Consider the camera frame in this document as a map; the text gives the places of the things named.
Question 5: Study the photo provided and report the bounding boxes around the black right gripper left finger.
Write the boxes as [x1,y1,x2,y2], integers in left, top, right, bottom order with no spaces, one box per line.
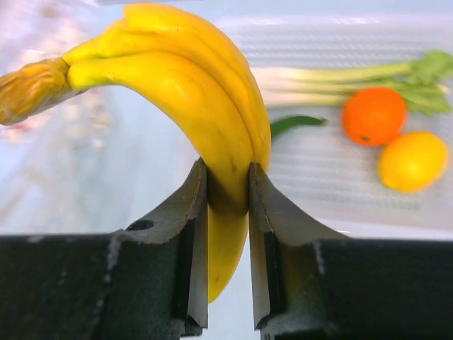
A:
[1,160,208,339]

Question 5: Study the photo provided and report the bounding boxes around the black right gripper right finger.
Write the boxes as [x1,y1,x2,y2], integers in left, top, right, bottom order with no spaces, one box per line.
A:
[248,163,452,339]

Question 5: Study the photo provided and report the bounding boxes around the orange fruit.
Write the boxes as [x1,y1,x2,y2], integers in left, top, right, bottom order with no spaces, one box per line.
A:
[342,87,407,147]

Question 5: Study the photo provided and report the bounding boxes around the yellow banana bunch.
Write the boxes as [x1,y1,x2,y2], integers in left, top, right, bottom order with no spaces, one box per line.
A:
[1,2,271,302]

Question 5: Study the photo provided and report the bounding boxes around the white perforated plastic basket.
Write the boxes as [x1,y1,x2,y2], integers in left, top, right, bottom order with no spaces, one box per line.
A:
[218,14,452,239]

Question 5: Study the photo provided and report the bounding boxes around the yellow lemon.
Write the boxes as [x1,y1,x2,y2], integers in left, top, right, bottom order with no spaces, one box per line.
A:
[377,131,449,193]

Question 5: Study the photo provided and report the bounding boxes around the green chili pepper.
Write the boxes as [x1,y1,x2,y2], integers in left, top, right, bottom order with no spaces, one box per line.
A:
[270,115,328,140]

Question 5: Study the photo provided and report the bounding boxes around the green onion stalk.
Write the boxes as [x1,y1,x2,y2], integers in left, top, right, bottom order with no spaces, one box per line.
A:
[252,50,452,116]

